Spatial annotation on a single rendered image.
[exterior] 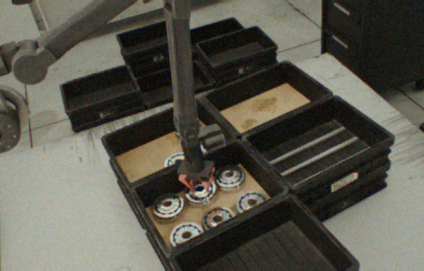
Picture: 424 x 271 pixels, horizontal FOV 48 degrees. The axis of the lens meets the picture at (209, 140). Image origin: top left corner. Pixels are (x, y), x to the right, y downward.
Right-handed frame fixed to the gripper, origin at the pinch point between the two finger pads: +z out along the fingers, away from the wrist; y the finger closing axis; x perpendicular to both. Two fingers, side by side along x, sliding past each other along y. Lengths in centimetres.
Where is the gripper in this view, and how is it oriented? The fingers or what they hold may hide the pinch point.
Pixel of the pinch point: (199, 187)
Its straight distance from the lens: 153.5
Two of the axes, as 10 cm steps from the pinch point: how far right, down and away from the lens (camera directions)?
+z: 1.3, 7.5, 6.4
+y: -9.4, -1.0, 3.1
